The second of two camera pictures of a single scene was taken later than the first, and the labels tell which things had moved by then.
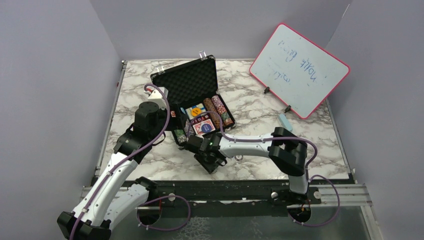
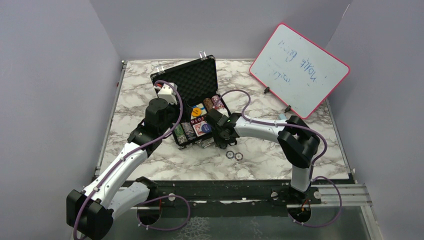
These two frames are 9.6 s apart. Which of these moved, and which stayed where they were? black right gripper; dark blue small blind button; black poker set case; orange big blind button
Moved: black right gripper
Stayed: orange big blind button; dark blue small blind button; black poker set case
